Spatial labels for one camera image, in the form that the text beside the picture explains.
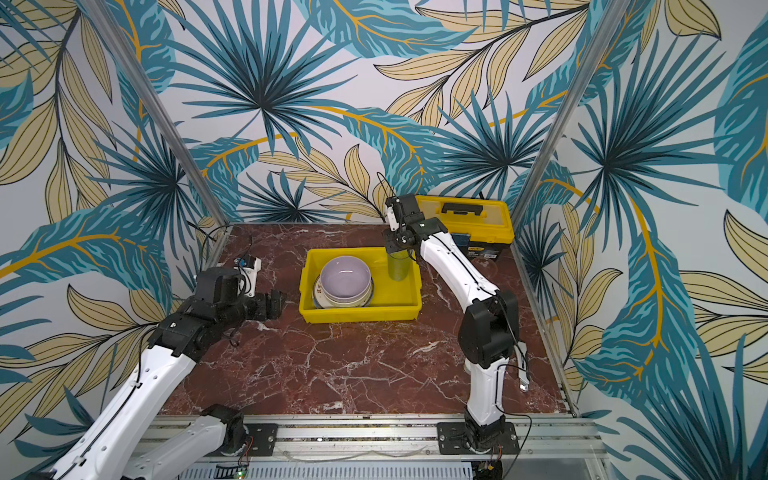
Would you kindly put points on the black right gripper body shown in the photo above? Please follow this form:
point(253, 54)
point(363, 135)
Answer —
point(399, 239)

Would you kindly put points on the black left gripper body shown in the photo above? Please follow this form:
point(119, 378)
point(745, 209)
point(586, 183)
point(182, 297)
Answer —
point(261, 306)

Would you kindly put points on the blue translucent plastic cup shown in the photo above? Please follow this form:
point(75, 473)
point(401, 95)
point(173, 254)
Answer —
point(399, 264)

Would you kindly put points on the grey bowl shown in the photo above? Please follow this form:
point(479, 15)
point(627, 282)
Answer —
point(345, 276)

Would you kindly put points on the orange sunburst plate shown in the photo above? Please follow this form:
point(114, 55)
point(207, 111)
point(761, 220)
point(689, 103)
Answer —
point(317, 282)

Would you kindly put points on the green bowl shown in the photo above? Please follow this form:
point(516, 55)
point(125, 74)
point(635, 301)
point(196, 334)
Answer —
point(326, 300)

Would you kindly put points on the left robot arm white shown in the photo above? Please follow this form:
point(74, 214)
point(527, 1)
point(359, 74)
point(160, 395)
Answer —
point(174, 349)

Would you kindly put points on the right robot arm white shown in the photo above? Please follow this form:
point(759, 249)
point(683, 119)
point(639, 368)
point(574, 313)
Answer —
point(489, 334)

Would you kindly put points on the yellow plastic bin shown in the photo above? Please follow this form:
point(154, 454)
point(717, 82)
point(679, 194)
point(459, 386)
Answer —
point(391, 300)

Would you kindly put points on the yellow black toolbox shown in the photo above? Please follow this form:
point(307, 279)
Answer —
point(480, 228)

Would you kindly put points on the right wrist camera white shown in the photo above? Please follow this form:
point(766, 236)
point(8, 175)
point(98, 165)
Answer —
point(391, 215)

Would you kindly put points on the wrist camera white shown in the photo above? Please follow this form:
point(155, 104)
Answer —
point(391, 215)
point(249, 267)

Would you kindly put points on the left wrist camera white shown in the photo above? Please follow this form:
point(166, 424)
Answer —
point(249, 267)

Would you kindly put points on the metal base rail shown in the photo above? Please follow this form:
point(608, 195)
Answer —
point(305, 438)

